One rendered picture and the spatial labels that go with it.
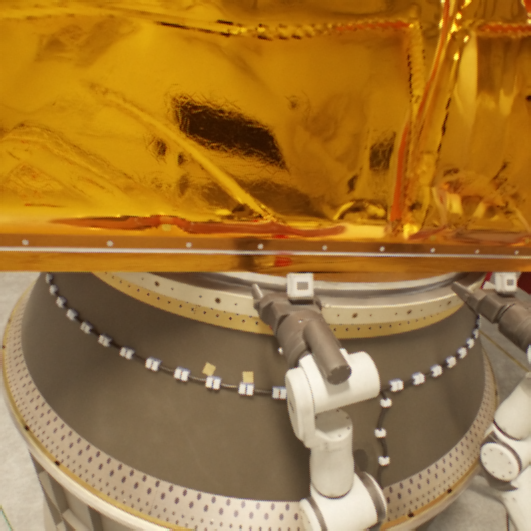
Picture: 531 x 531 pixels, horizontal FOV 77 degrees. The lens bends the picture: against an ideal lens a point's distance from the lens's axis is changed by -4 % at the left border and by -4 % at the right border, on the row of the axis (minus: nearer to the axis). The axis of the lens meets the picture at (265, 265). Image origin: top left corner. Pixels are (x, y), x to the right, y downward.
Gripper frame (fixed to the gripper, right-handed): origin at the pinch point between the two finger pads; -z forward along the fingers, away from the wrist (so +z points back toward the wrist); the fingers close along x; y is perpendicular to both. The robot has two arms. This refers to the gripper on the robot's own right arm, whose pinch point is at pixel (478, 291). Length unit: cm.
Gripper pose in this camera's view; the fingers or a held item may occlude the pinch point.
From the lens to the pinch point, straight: 97.1
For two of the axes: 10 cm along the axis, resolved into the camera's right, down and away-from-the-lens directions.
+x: -9.6, -0.1, -2.7
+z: 2.4, 4.7, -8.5
